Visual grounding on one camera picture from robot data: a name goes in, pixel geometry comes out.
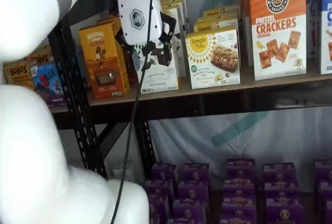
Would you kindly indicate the purple Annie's snack box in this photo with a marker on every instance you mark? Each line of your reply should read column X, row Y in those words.
column 325, row 190
column 240, row 169
column 188, row 209
column 157, row 209
column 181, row 221
column 237, row 221
column 195, row 172
column 329, row 212
column 284, row 212
column 164, row 172
column 192, row 190
column 159, row 187
column 323, row 170
column 281, row 190
column 238, row 207
column 239, row 189
column 278, row 172

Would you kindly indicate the blue white cracker box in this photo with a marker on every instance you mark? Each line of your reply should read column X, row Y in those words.
column 326, row 27

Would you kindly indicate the orange white Pretzel Crackers box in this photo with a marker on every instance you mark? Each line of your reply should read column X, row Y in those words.
column 245, row 14
column 277, row 32

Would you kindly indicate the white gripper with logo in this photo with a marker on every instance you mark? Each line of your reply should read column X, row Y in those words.
column 137, row 16

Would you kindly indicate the orange Revival box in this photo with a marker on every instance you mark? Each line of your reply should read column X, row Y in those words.
column 109, row 23
column 103, row 63

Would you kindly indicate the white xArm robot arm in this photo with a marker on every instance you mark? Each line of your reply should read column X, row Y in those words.
column 28, row 156

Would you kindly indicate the brown particle board shelf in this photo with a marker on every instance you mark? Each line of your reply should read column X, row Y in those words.
column 246, row 80

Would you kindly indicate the Simple Mills almond flour box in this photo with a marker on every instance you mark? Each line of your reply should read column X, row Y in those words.
column 215, row 25
column 220, row 11
column 212, row 58

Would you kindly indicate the orange Bobo's box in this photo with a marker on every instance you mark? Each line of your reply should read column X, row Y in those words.
column 41, row 58
column 18, row 75

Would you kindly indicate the blue Z Bar box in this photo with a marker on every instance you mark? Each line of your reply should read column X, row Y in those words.
column 48, row 81

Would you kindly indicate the white backdrop sheet teal logo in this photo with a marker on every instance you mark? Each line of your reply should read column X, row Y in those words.
column 207, row 136

